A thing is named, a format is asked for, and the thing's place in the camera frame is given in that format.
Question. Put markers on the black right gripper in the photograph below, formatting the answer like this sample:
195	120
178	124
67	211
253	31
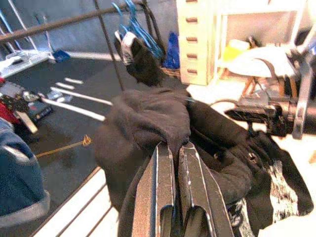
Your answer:
261	113

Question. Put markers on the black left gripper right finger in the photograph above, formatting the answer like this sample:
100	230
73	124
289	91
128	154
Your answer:
200	197

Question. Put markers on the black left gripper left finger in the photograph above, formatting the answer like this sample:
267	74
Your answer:
153	192

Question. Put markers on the black shirt with white print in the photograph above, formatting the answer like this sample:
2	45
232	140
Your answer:
148	118

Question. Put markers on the white drawer cabinet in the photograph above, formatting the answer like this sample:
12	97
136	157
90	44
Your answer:
195	42

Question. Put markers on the wooden pallet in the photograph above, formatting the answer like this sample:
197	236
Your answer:
172	72

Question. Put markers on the long white flat slat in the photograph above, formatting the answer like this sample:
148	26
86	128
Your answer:
74	108

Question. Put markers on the short white flat slat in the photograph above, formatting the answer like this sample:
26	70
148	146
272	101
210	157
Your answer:
65	85
74	80

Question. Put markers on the blue denim shorts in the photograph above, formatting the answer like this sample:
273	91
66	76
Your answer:
17	172

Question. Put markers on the black electronic box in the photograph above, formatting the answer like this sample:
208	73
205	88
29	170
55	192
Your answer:
37	108

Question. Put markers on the red cloth with yellow print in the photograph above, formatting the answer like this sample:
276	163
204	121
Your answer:
7	111

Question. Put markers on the black metal clothes rack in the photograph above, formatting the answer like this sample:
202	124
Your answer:
61	21

